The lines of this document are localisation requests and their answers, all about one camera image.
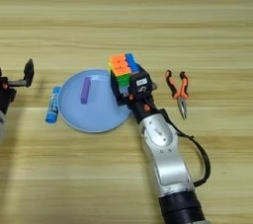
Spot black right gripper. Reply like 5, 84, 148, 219
110, 62, 166, 124

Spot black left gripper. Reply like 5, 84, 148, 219
0, 57, 36, 115

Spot colourful puzzle cube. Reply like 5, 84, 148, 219
108, 52, 141, 88

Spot purple rectangular block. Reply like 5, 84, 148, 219
80, 76, 92, 106

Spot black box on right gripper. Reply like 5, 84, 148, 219
127, 72, 153, 100

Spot round blue plate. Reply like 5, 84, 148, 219
57, 68, 132, 134

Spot orange black needle-nose pliers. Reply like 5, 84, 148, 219
164, 69, 191, 120

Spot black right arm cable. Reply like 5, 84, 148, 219
173, 124, 211, 188

